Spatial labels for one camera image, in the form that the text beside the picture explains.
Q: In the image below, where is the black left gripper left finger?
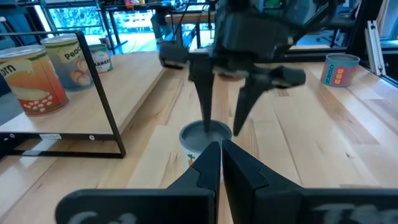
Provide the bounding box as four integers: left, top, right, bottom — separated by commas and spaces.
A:
55, 141, 222, 224

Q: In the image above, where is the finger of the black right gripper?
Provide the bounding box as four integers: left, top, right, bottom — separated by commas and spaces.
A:
188, 58, 216, 134
232, 74, 276, 137

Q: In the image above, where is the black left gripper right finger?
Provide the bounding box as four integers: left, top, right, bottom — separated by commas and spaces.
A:
221, 139, 398, 224

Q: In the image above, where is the carrot label small tin can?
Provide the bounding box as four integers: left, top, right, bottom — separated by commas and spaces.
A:
178, 119, 233, 185

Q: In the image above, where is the pink corn small tin can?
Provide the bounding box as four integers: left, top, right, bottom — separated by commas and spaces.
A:
320, 53, 361, 89

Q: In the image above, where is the oranges label small tin can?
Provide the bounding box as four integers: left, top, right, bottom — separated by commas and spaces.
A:
88, 43, 114, 74

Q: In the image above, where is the peach label tall tin can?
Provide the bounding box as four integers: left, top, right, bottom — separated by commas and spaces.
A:
40, 34, 95, 91

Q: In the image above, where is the corn label tall tin can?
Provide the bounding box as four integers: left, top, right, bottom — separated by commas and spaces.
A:
0, 45, 70, 118

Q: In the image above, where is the wooden background table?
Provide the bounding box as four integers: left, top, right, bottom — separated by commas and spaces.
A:
164, 11, 218, 48

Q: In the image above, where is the person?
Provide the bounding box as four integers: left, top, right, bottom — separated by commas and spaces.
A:
150, 6, 175, 43

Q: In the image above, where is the black office chair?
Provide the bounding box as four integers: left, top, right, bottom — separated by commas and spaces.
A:
328, 12, 357, 49

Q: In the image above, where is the silver aluminium extrusion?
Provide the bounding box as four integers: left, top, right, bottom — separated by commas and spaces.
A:
364, 19, 387, 77

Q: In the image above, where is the wooden shelf with black frame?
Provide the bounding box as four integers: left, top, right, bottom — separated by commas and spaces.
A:
0, 30, 169, 160

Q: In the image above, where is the black frame desk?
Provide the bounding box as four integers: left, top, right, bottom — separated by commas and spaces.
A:
40, 0, 126, 55

